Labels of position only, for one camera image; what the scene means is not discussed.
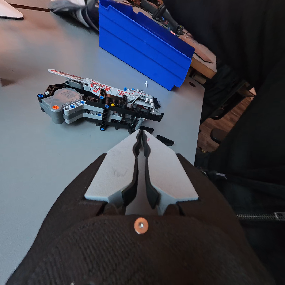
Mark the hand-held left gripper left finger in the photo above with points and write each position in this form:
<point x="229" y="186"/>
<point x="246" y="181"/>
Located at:
<point x="111" y="173"/>

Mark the black office chair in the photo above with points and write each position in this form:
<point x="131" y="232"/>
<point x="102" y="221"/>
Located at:
<point x="219" y="134"/>

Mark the grey red lego vehicle model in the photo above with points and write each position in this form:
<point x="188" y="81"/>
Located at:
<point x="66" y="98"/>

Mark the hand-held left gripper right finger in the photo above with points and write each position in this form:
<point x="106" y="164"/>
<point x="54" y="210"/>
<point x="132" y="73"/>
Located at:
<point x="171" y="176"/>

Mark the wooden side table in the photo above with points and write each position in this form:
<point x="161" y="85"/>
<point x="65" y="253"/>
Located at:
<point x="204" y="60"/>

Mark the black lego beam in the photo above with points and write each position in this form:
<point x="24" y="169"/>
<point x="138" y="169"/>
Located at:
<point x="164" y="140"/>
<point x="148" y="129"/>

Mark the blue plastic bin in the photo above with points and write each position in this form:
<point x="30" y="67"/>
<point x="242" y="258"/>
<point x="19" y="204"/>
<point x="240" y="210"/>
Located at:
<point x="138" y="44"/>

